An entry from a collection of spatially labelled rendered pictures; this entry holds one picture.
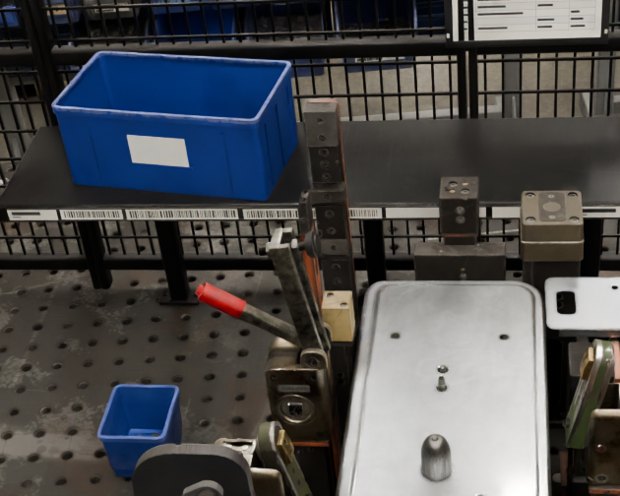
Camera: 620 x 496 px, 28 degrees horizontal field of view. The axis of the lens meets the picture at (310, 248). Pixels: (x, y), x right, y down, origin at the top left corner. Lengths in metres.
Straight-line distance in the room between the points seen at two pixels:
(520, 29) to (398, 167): 0.26
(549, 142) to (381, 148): 0.24
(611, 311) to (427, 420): 0.29
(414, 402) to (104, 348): 0.74
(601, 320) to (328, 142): 0.41
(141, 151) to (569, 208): 0.59
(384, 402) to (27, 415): 0.71
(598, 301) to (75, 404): 0.83
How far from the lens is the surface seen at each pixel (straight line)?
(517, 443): 1.37
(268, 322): 1.38
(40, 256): 2.16
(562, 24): 1.78
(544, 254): 1.60
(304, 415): 1.45
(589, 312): 1.53
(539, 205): 1.61
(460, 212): 1.60
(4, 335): 2.11
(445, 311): 1.53
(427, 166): 1.74
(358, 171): 1.74
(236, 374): 1.93
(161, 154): 1.72
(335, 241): 1.67
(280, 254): 1.30
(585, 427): 1.37
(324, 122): 1.56
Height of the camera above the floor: 1.99
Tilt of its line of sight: 37 degrees down
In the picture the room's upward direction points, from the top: 7 degrees counter-clockwise
